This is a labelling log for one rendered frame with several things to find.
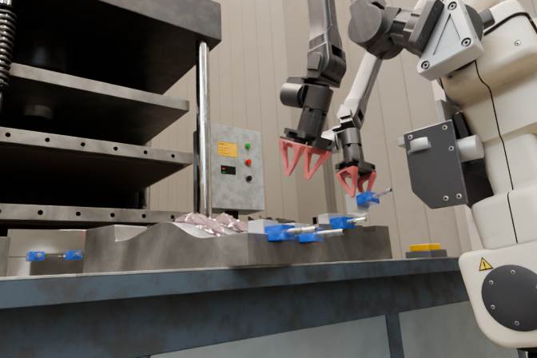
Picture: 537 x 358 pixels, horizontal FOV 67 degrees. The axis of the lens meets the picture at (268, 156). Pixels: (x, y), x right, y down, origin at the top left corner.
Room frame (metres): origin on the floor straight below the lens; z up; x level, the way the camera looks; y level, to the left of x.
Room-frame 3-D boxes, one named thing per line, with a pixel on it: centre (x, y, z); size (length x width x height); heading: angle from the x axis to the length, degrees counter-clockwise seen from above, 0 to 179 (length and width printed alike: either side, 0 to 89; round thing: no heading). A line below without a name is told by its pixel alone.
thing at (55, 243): (1.54, 0.86, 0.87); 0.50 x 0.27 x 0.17; 38
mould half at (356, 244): (1.24, -0.06, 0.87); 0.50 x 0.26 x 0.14; 38
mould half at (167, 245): (0.96, 0.17, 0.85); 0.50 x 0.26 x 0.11; 55
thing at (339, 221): (0.99, -0.17, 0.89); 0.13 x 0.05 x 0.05; 37
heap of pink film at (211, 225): (0.96, 0.17, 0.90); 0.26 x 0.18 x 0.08; 55
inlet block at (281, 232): (0.76, -0.02, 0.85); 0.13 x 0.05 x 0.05; 55
